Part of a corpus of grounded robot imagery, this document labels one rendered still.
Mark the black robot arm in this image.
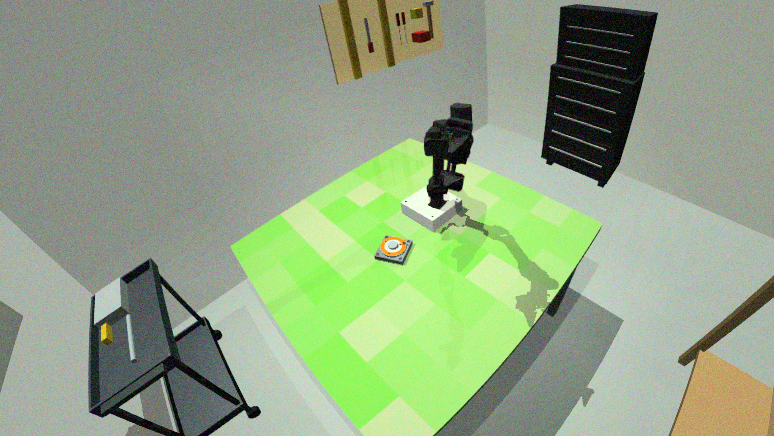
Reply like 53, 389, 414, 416
424, 103, 472, 209

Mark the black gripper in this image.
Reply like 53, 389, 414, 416
438, 117, 473, 192

